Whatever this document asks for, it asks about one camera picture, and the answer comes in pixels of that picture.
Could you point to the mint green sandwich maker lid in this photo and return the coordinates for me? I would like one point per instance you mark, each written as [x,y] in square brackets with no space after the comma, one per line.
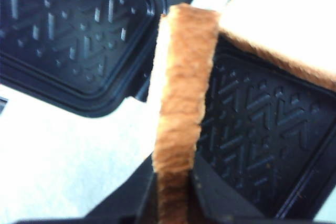
[84,56]

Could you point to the white toast bread slice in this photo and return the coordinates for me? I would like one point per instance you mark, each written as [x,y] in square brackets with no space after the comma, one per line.
[296,35]
[179,80]

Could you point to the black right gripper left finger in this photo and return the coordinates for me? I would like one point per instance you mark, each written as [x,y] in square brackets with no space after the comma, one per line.
[132,202]

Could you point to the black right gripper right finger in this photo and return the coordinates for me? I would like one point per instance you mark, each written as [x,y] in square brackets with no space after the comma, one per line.
[212,200]

